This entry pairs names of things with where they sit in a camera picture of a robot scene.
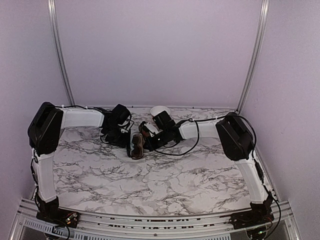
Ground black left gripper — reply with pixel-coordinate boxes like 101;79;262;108
104;125;131;148

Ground black woven glasses case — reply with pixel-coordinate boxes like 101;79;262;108
126;133;144;160

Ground brown striped glasses case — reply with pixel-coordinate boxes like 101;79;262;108
138;123;149;138

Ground brown translucent sunglasses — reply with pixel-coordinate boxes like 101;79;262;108
131;134;144;160

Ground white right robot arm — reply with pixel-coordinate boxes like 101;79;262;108
139;110;273;224

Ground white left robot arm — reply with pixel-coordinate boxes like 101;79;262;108
27;102;133;223

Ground white bowl orange outside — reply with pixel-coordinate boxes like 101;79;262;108
150;105;171;117

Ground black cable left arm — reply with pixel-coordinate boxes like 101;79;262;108
52;104;136;145

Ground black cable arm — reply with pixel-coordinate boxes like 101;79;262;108
154;112;257;156
52;104;136;145

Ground aluminium frame rail back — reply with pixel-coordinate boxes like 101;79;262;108
126;104;237;111

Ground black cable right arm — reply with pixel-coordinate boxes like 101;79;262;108
154;112;257;156

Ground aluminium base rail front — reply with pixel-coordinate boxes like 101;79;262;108
9;199;301;240

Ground aluminium frame post left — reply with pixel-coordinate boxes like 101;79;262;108
47;0;76;105

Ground aluminium frame post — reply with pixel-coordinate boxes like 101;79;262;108
236;0;270;113
47;0;76;105

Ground aluminium frame post right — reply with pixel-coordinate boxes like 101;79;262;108
236;0;270;113

